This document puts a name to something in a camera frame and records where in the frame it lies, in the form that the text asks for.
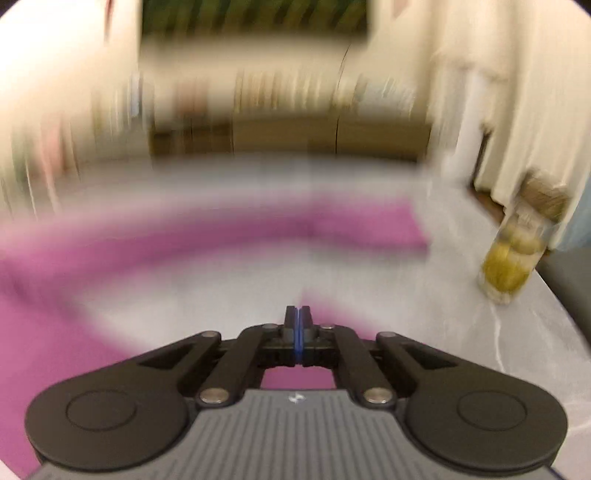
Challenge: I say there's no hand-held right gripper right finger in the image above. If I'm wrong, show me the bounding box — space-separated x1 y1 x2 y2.
299 306 456 409

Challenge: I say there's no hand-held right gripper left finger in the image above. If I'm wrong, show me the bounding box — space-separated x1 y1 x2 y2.
139 305 299 409

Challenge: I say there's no purple garment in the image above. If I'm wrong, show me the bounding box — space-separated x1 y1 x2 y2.
0 194 432 468

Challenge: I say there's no low brown sideboard cabinet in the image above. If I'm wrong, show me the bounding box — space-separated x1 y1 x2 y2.
148 69 432 163

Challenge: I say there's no glass jar with yellow contents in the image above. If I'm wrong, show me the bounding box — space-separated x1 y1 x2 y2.
480 171 573 305

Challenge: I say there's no cream curtain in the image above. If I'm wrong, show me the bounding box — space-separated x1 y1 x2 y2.
429 0 591 252

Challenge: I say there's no green and black wall picture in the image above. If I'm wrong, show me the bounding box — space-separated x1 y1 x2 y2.
141 0 380 46

